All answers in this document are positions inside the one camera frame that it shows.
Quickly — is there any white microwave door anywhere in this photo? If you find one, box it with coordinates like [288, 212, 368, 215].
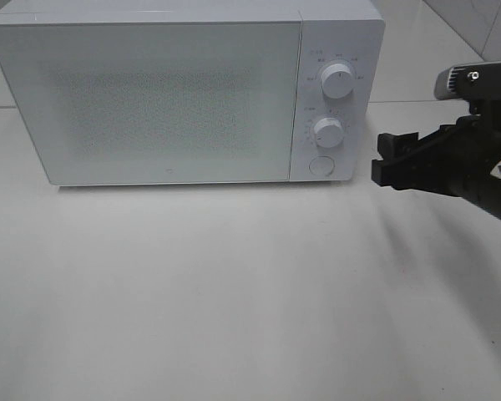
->
[0, 23, 300, 186]

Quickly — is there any white round door button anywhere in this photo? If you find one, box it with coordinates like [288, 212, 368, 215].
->
[309, 156, 335, 177]

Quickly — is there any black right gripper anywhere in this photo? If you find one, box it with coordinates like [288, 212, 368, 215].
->
[371, 116, 501, 209]

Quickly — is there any white microwave oven body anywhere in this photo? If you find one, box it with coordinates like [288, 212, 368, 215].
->
[0, 1, 385, 185]

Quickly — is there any white timer knob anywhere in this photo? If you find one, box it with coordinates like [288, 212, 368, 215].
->
[312, 117, 346, 149]

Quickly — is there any white upper power knob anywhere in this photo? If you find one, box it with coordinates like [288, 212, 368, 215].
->
[318, 59, 356, 99]

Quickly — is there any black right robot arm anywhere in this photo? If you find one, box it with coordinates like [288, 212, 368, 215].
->
[371, 116, 501, 220]

